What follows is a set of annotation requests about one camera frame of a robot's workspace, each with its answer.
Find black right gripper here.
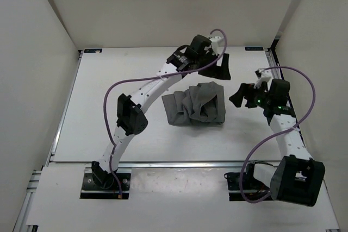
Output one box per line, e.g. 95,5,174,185
228,81,271,109

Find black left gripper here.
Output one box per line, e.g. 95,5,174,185
195,51,229,80

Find grey pleated skirt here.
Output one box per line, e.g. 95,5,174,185
161,81,226,127

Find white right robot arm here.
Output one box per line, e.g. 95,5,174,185
229,79,325,206

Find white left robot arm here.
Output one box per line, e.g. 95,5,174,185
92,33,231,189

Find right blue corner label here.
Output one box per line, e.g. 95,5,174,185
245,46,264,51

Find blue corner label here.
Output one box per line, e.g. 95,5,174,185
245,46,264,51
84,48,103,53

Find left blue corner label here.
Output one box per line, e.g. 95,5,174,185
84,48,103,53

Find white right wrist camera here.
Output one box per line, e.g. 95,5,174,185
254,68,272,89

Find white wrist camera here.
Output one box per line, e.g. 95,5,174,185
254,68,272,89
208,36,223,55

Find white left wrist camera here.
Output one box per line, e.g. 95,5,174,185
208,36,223,55

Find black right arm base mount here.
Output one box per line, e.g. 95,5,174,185
224,161,276,202

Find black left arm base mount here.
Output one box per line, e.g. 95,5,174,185
80,162,132,200

